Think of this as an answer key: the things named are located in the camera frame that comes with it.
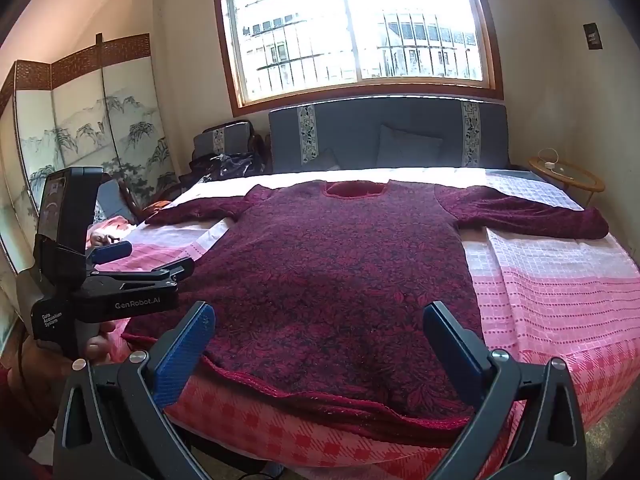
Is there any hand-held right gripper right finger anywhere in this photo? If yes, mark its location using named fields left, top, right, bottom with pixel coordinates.
left=422, top=301, right=587, bottom=480

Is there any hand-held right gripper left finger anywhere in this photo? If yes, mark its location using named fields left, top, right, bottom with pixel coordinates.
left=59, top=301, right=217, bottom=480

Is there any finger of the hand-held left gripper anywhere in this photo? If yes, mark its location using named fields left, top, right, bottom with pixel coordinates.
left=87, top=256, right=196, bottom=291
left=89, top=240, right=134, bottom=264

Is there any maroon floral knit sweater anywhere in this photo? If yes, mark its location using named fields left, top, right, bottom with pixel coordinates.
left=122, top=180, right=610, bottom=433

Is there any person's left hand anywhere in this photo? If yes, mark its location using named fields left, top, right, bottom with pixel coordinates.
left=80, top=321, right=118, bottom=366

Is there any wooden chair with grey cushion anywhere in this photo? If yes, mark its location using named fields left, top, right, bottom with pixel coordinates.
left=95, top=179, right=148, bottom=225

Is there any pink checked bedspread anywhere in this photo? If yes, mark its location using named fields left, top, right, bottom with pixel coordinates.
left=85, top=166, right=640, bottom=473

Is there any dark plastic bag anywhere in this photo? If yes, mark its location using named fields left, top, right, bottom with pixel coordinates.
left=188, top=152, right=267, bottom=184

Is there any painted folding screen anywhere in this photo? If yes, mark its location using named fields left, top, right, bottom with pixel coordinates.
left=0, top=32, right=179, bottom=281

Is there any grey cushioned armchair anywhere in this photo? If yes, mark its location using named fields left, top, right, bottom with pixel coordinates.
left=192, top=120, right=262, bottom=181

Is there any small grey cushion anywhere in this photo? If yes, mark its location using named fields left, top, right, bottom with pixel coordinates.
left=309, top=148, right=342, bottom=172

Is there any large grey cushion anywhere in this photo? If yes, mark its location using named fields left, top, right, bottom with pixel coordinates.
left=376, top=124, right=445, bottom=170

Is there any round rattan side table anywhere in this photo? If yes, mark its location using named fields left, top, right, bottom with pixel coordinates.
left=528, top=156, right=606, bottom=194

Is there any grey sofa with patterned strips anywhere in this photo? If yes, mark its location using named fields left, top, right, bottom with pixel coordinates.
left=268, top=96, right=512, bottom=177

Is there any wooden framed window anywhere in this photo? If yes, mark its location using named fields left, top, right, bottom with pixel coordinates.
left=211, top=0, right=504, bottom=117

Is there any white charger cable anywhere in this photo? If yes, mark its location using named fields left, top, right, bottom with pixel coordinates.
left=537, top=147, right=577, bottom=179

